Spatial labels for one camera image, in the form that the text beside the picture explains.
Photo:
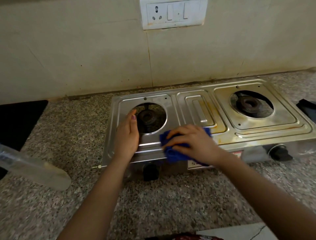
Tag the stainless steel two-burner gas stove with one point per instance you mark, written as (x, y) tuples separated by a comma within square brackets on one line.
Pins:
[(195, 108)]

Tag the person's right hand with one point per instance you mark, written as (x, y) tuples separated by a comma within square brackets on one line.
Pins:
[(197, 143)]

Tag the person's left hand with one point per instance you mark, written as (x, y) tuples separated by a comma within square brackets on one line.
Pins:
[(127, 139)]

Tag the brass gas inlet nozzle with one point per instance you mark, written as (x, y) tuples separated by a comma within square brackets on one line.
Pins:
[(97, 167)]

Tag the clear plastic bottle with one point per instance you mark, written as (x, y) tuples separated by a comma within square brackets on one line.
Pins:
[(34, 168)]

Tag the person's left forearm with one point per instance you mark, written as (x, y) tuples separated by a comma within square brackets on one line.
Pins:
[(98, 197)]

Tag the person's right forearm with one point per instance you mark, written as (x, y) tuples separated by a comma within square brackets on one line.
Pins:
[(266, 197)]

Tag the black stove knob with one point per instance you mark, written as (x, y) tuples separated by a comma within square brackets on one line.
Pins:
[(280, 152), (150, 171)]

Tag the black flat object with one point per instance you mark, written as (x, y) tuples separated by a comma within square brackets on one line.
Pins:
[(308, 106)]

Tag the person's right thumb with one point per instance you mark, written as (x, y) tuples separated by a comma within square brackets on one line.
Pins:
[(174, 147)]

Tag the person's left thumb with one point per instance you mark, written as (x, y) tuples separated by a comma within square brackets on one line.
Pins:
[(133, 118)]

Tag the white wall socket switch plate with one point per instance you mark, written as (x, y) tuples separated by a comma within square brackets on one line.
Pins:
[(172, 13)]

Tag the black glass cooktop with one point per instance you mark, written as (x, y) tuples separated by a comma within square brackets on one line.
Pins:
[(17, 123)]

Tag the blue cleaning cloth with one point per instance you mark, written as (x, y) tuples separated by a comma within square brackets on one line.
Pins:
[(172, 154)]

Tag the black round gas burner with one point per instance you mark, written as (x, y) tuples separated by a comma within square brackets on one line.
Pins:
[(247, 104), (147, 119)]

